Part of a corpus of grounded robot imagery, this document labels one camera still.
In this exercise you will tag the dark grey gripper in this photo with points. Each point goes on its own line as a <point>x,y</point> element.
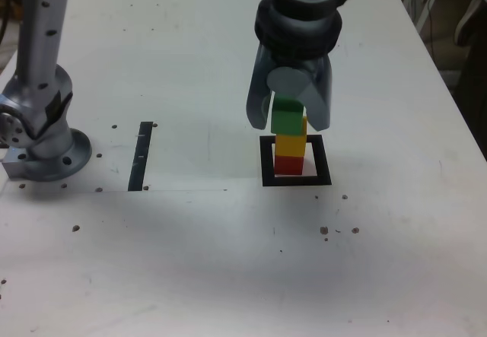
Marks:
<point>295,64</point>

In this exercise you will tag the green cube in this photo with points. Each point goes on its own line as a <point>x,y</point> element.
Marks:
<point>286,122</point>

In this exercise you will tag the yellow cube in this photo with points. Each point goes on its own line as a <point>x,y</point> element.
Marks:
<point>289,146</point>

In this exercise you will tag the red cube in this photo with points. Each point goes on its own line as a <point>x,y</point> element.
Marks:
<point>288,165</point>

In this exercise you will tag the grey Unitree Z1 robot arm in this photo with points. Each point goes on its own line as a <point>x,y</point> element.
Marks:
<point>38,48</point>

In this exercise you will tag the black tape square outline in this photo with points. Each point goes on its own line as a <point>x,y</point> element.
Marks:
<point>266,179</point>

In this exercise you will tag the black tape strip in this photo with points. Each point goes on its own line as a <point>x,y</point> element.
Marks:
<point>139,162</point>

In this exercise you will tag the pale curved furniture part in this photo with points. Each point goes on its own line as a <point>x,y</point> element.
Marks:
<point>466,21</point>

